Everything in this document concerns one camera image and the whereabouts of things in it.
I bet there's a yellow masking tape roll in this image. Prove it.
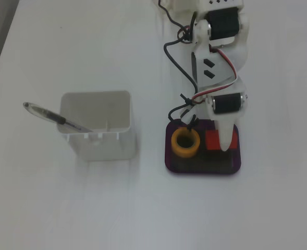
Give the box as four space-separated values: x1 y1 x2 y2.
170 127 202 158

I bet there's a white plastic pen holder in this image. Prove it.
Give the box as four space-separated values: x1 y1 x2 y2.
58 90 138 161

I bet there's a purple metal tray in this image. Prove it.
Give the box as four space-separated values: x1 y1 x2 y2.
165 118 242 176

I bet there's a black zip tie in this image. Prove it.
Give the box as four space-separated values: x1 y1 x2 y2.
180 93 193 107

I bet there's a black cable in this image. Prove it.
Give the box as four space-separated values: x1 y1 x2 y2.
157 0 199 122

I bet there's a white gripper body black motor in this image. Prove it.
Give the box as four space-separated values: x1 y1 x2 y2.
206 82 248 123

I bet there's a red white servo cable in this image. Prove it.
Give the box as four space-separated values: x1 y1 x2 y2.
191 46 240 105

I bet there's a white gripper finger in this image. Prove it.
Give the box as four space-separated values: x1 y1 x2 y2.
215 120 235 153

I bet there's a red cube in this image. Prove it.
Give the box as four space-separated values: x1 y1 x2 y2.
204 130 238 152

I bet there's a black ballpoint pen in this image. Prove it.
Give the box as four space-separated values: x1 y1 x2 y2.
22 101 94 133

